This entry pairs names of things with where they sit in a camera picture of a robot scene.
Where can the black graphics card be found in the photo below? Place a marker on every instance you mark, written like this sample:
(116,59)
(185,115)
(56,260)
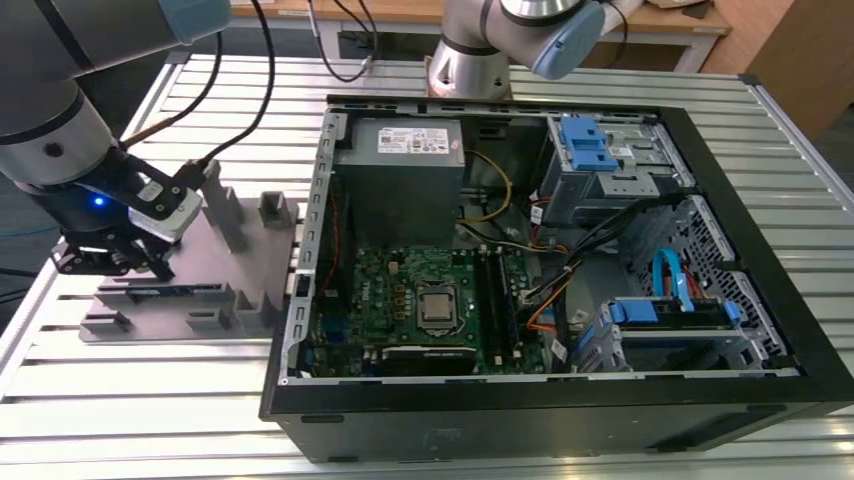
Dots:
(427,360)

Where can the grey parts rack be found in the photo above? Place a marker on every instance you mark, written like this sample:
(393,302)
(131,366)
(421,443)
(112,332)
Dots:
(220,270)

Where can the blue RAM stick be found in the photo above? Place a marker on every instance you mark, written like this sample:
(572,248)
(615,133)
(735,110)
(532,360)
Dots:
(193,290)

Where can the wooden desk white frame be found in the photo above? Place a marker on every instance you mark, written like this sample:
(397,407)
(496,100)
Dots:
(707,25)

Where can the grey power supply unit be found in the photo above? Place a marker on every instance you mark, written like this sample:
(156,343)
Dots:
(400,200)

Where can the wooden cabinet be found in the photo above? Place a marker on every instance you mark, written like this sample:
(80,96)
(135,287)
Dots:
(800,60)

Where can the black RAM slot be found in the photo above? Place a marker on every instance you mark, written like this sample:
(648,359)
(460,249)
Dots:
(488,300)
(500,300)

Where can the silver CPU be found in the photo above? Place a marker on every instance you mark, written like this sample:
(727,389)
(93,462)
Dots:
(437,307)

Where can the black open PC case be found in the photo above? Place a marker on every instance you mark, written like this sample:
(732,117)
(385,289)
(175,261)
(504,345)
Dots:
(533,400)

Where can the green motherboard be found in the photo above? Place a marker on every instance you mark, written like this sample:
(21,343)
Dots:
(387,280)

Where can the CPU socket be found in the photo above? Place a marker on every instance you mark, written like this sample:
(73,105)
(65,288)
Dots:
(436,330)

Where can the blue plastic latch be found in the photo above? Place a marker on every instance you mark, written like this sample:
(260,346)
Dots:
(587,345)

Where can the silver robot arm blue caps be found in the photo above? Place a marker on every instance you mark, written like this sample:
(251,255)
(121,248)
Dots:
(40,100)

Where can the metal disk bay cage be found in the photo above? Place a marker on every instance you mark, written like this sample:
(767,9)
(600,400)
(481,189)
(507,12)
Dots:
(627,187)
(667,336)

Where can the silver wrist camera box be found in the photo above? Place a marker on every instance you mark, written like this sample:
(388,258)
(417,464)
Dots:
(163,220)

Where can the blue disk carrier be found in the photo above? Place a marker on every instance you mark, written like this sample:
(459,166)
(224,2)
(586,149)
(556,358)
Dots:
(587,145)
(634,312)

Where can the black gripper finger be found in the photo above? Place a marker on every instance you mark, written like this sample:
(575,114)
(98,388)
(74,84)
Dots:
(80,260)
(156,265)

